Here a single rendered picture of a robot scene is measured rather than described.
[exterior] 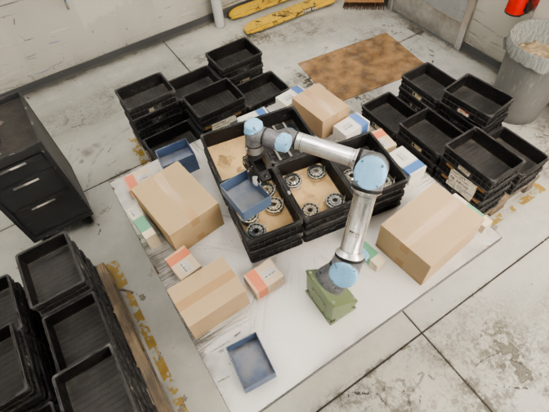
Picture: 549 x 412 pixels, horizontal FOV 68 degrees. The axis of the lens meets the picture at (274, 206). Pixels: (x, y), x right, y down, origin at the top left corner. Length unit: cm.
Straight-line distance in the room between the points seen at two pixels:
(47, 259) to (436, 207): 223
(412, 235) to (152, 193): 134
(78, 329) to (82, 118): 238
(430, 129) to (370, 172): 184
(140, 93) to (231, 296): 218
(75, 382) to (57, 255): 79
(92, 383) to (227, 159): 136
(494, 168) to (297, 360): 183
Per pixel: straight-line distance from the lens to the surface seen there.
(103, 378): 236
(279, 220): 211
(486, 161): 306
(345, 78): 432
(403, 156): 250
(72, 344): 263
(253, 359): 196
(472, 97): 350
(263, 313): 203
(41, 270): 280
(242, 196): 191
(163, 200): 222
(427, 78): 379
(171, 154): 261
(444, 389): 276
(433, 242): 205
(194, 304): 192
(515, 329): 304
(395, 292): 211
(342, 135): 260
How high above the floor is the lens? 258
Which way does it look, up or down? 54 degrees down
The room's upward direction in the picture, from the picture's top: 6 degrees counter-clockwise
